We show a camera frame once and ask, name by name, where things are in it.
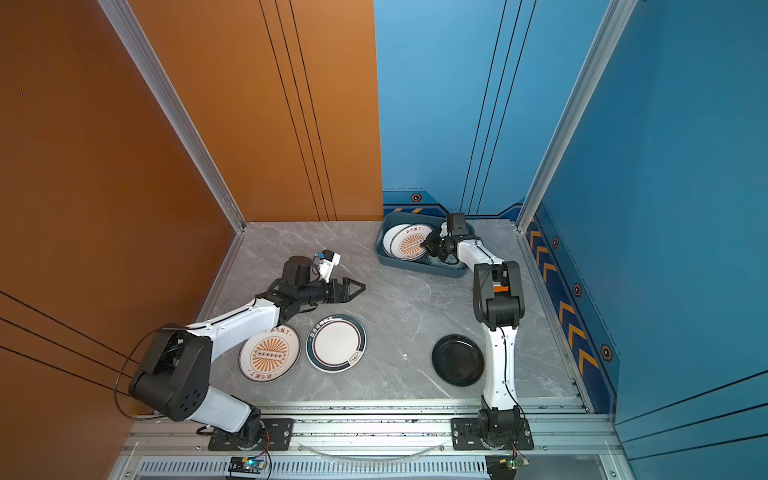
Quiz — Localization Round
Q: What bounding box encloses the right green circuit board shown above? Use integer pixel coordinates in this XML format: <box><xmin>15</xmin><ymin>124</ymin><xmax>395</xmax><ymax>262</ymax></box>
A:
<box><xmin>485</xmin><ymin>456</ymin><xmax>530</xmax><ymax>480</ymax></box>

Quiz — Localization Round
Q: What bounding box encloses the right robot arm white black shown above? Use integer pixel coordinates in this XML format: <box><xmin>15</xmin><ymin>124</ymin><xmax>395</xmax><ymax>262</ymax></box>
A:
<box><xmin>422</xmin><ymin>213</ymin><xmax>534</xmax><ymax>451</ymax></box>

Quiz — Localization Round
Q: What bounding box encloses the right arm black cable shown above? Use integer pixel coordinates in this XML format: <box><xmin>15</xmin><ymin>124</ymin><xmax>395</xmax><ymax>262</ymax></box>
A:
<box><xmin>497</xmin><ymin>326</ymin><xmax>526</xmax><ymax>415</ymax></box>

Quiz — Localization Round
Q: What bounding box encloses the teal plastic bin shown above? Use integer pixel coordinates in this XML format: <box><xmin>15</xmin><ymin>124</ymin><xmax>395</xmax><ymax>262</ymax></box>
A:
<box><xmin>374</xmin><ymin>212</ymin><xmax>468</xmax><ymax>278</ymax></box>

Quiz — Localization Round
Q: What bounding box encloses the white plate dark green rim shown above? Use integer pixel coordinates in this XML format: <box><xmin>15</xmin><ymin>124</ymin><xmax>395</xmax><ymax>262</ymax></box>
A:
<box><xmin>305</xmin><ymin>314</ymin><xmax>367</xmax><ymax>374</ymax></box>

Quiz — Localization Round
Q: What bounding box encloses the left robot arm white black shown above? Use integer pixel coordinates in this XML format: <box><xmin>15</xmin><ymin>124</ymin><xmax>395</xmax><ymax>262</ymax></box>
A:
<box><xmin>128</xmin><ymin>250</ymin><xmax>366</xmax><ymax>449</ymax></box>

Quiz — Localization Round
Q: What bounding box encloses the green circuit board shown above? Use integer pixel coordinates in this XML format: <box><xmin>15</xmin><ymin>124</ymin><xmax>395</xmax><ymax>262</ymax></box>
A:
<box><xmin>227</xmin><ymin>456</ymin><xmax>269</xmax><ymax>478</ymax></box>
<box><xmin>485</xmin><ymin>456</ymin><xmax>530</xmax><ymax>480</ymax></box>

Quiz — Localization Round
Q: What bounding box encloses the aluminium corner post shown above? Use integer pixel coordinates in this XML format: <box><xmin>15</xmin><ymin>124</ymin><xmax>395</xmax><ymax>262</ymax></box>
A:
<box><xmin>515</xmin><ymin>0</ymin><xmax>638</xmax><ymax>233</ymax></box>
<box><xmin>98</xmin><ymin>0</ymin><xmax>247</xmax><ymax>234</ymax></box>

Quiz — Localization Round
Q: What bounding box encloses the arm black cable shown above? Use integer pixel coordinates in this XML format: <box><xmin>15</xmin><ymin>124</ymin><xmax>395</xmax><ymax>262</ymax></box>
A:
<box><xmin>113</xmin><ymin>326</ymin><xmax>175</xmax><ymax>421</ymax></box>
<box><xmin>497</xmin><ymin>326</ymin><xmax>526</xmax><ymax>415</ymax></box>

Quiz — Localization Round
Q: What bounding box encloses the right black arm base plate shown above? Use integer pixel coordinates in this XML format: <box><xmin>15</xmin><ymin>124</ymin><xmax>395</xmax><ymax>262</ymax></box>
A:
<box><xmin>450</xmin><ymin>417</ymin><xmax>535</xmax><ymax>452</ymax></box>

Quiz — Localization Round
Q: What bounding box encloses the aluminium frame rail front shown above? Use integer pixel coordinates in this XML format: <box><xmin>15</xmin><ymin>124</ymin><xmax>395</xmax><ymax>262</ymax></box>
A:
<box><xmin>111</xmin><ymin>398</ymin><xmax>633</xmax><ymax>479</ymax></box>

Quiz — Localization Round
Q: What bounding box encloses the white orange sunburst plate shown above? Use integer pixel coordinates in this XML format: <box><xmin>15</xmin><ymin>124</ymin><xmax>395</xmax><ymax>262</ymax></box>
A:
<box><xmin>238</xmin><ymin>325</ymin><xmax>301</xmax><ymax>383</ymax></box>
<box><xmin>400</xmin><ymin>224</ymin><xmax>433</xmax><ymax>261</ymax></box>

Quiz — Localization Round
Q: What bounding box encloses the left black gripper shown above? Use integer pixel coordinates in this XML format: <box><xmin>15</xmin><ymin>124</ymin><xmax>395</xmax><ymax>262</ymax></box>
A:
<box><xmin>297</xmin><ymin>278</ymin><xmax>365</xmax><ymax>308</ymax></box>

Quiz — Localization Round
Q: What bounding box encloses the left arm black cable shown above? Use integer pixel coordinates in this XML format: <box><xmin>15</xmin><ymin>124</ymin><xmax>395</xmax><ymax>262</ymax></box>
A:
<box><xmin>113</xmin><ymin>326</ymin><xmax>175</xmax><ymax>421</ymax></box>

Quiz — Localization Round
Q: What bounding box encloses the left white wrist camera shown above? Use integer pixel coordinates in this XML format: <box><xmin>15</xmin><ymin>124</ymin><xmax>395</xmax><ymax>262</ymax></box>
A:
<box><xmin>313</xmin><ymin>250</ymin><xmax>341</xmax><ymax>282</ymax></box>

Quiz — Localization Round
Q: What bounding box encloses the white plate black emblem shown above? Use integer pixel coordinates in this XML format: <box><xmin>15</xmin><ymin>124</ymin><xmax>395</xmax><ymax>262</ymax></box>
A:
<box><xmin>382</xmin><ymin>224</ymin><xmax>412</xmax><ymax>259</ymax></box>

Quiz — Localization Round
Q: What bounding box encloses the left green circuit board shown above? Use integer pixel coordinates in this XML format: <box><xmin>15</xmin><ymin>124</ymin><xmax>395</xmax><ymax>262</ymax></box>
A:
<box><xmin>227</xmin><ymin>456</ymin><xmax>269</xmax><ymax>478</ymax></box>

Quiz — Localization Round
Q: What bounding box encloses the right aluminium corner post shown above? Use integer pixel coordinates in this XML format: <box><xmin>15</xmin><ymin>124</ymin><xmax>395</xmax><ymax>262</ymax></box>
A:
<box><xmin>515</xmin><ymin>0</ymin><xmax>638</xmax><ymax>233</ymax></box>

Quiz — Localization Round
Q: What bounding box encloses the left aluminium corner post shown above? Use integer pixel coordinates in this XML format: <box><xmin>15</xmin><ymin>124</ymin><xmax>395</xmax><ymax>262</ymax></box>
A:
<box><xmin>98</xmin><ymin>0</ymin><xmax>247</xmax><ymax>234</ymax></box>

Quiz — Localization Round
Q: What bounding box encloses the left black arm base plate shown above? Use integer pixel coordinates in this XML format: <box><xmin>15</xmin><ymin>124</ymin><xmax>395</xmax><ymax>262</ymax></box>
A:
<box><xmin>208</xmin><ymin>418</ymin><xmax>295</xmax><ymax>452</ymax></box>

